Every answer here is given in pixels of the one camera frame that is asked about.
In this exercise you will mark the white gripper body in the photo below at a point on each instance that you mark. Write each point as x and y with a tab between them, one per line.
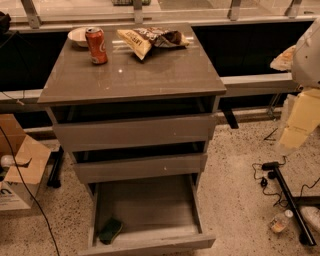
307	61

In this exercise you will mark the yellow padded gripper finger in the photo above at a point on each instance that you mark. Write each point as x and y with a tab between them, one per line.
283	62

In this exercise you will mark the green yellow sponge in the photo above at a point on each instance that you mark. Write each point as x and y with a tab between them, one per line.
110	230

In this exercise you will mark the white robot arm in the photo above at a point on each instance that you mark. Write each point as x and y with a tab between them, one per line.
305	69

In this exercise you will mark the grey drawer cabinet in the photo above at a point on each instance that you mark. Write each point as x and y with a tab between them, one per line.
168	82

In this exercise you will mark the grey open bottom drawer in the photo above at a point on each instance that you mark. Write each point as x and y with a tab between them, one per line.
160	215

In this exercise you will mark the grey top drawer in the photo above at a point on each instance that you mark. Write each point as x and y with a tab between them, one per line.
76	137

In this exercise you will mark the grey middle drawer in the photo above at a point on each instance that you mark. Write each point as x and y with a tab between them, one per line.
140	168

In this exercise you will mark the white shoe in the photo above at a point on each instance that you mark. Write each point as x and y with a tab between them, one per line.
311	215

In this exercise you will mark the clear plastic bottle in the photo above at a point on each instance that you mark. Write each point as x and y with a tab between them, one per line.
280	221

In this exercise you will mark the black metal stand leg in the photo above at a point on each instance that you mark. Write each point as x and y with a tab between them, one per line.
306	236

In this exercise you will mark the chip bag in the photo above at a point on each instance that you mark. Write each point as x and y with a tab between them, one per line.
141	40

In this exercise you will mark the orange soda can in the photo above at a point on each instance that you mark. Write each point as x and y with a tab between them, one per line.
96	44

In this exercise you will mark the white bowl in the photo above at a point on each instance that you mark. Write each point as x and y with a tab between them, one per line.
77	36

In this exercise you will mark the metal window railing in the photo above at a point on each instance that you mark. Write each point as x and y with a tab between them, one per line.
41	15

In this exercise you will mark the black table leg left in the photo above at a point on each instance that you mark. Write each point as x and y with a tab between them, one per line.
55	162

